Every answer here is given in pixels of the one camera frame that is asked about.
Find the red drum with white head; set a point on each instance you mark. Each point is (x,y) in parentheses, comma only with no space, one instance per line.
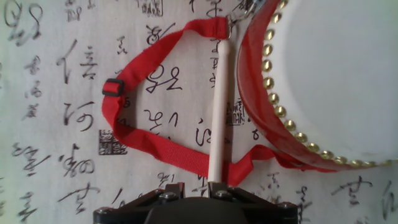
(342,77)

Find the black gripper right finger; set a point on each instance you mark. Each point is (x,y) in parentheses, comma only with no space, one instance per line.
(273,214)

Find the light wooden drumstick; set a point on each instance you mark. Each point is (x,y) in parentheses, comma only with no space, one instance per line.
(219,109)

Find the beige calligraphy print cloth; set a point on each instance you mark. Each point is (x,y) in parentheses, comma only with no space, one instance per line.
(46,124)

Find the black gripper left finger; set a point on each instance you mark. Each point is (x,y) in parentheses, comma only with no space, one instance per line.
(121,214)

